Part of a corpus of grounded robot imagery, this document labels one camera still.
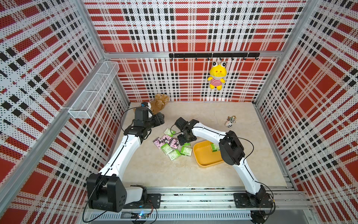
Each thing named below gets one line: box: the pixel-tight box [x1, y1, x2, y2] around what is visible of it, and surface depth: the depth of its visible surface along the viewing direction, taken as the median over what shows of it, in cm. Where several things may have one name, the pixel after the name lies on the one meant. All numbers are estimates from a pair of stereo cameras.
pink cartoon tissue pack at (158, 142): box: [152, 136, 166, 150], surface depth 96 cm
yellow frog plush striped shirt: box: [207, 61, 228, 91], surface depth 95 cm
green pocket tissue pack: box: [160, 143, 173, 155], surface depth 93 cm
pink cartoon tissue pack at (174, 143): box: [168, 137, 180, 149], surface depth 95 cm
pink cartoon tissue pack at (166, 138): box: [161, 133, 173, 145], surface depth 98 cm
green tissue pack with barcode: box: [167, 149, 181, 161], surface depth 90 cm
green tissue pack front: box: [180, 146, 193, 157], surface depth 92 cm
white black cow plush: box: [225, 120, 234, 128], surface depth 107 cm
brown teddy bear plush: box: [150, 93, 171, 115], surface depth 113 cm
